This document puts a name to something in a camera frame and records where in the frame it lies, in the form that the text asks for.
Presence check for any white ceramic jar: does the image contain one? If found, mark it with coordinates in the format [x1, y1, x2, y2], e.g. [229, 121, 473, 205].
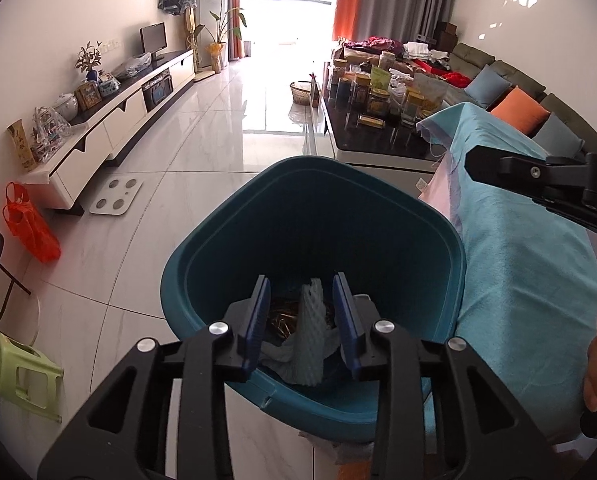
[53, 92, 80, 122]

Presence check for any white crumpled tissue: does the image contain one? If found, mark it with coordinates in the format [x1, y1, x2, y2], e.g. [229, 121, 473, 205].
[261, 330, 341, 383]

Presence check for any wooden picture frame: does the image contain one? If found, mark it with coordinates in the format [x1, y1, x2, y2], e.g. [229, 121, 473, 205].
[76, 82, 102, 110]

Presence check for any green plastic stool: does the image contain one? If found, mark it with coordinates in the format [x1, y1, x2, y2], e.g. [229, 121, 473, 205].
[0, 329, 64, 423]

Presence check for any white black tv cabinet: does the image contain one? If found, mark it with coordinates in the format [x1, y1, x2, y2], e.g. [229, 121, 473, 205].
[18, 50, 196, 216]

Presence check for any grey green sofa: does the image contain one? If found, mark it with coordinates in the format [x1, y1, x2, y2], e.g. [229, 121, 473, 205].
[448, 42, 597, 156]

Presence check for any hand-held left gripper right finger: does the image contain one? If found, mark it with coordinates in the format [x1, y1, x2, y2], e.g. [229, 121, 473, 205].
[332, 271, 549, 480]

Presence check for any cluster of jars and boxes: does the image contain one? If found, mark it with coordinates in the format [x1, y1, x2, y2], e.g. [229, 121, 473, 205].
[325, 50, 459, 131]

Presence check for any small plant in blue vase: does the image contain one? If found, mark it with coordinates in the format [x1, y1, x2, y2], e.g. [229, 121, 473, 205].
[75, 41, 104, 83]

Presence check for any black monitor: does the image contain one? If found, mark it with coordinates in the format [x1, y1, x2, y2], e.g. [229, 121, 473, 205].
[139, 22, 168, 58]

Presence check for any brown cardboard box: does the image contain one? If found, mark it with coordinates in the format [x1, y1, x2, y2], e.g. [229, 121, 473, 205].
[435, 21, 459, 53]

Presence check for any white bathroom scale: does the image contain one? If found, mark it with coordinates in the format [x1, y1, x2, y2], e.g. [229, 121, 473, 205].
[89, 177, 144, 216]

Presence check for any blue patterned plastic bag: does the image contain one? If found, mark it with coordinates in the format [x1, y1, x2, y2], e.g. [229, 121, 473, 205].
[116, 54, 152, 80]

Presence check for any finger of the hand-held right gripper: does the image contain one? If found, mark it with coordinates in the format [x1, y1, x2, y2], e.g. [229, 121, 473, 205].
[465, 144, 597, 240]

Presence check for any orange cushion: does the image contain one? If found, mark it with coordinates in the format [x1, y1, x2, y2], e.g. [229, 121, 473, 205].
[489, 87, 551, 136]

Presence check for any black glossy coffee table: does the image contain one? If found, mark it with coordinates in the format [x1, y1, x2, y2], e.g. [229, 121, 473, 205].
[321, 60, 446, 176]

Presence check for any yellow gift box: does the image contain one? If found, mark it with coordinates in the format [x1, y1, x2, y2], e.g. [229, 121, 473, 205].
[7, 120, 38, 173]

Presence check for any grey blue cushion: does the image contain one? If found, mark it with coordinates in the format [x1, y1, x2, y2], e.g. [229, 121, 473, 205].
[532, 112, 586, 157]

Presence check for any teal blanket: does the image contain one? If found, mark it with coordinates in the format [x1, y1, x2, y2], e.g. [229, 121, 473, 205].
[417, 102, 597, 448]

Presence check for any orange plastic bag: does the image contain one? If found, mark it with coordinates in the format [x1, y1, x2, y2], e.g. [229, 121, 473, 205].
[3, 182, 62, 263]

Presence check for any wicker basket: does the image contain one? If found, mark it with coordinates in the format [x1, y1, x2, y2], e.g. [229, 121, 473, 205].
[289, 80, 315, 106]

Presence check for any white foam fruit net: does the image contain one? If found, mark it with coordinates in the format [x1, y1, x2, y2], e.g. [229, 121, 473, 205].
[292, 276, 340, 386]

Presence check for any tall leafy potted plant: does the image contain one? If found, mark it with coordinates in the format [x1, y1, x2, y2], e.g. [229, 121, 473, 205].
[193, 0, 248, 71]

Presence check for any striped brown curtain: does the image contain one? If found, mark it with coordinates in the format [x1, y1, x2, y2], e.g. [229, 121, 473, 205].
[227, 0, 244, 58]

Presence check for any brown shiny wrapper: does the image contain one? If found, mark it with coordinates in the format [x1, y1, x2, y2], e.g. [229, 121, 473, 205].
[268, 297, 304, 346]

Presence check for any pile of clothes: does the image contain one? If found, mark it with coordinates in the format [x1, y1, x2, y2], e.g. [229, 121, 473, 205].
[348, 35, 474, 91]

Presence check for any teal plastic trash bin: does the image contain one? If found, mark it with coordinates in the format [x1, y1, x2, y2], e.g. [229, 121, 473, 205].
[161, 156, 466, 443]

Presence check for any light blue cushion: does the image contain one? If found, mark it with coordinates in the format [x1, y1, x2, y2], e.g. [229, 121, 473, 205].
[464, 65, 511, 111]

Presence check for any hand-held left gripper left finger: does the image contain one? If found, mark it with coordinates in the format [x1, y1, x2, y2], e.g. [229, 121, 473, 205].
[36, 274, 272, 480]

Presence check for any pink cloth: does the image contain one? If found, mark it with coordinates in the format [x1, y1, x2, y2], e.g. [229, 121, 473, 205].
[418, 152, 461, 228]

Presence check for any clear wrapped ornament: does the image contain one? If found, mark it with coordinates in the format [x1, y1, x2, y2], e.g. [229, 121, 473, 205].
[32, 106, 73, 153]

